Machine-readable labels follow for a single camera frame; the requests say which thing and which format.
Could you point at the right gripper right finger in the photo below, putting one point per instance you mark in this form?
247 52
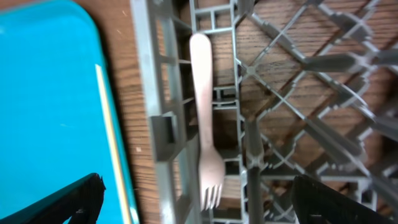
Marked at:
315 202

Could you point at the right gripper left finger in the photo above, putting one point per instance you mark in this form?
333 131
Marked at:
79 202

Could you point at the wooden chopstick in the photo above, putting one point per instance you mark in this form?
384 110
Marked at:
113 146

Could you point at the white plastic fork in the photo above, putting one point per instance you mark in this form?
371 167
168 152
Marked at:
211 168

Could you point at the grey plastic dishwasher rack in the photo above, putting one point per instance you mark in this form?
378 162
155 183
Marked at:
299 87

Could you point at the teal plastic serving tray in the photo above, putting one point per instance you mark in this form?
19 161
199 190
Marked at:
52 126

